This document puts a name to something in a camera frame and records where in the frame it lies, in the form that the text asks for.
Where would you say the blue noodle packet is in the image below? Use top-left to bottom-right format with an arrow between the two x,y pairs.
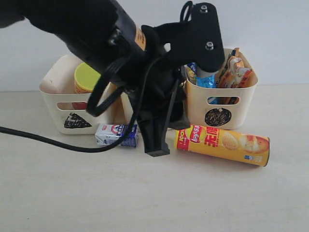
185,62 -> 216,89

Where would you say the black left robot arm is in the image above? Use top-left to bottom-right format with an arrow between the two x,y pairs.
0,0 -> 225,157

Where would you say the cream bin circle mark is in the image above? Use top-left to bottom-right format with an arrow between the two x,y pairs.
184,48 -> 258,130

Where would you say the orange noodle packet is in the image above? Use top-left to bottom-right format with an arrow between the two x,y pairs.
216,47 -> 253,88

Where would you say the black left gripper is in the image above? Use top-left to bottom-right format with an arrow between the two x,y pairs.
107,2 -> 225,157

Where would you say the cream bin triangle mark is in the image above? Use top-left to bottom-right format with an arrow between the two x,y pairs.
40,55 -> 121,135

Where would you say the yellow Lays chips can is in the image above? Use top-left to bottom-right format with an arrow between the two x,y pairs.
174,124 -> 270,167

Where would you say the pink Lays chips can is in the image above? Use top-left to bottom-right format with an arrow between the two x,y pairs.
72,62 -> 102,110

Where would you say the white blue milk carton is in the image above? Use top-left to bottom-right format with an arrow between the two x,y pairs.
95,124 -> 138,147

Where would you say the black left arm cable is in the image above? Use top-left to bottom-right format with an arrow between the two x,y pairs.
0,1 -> 194,153

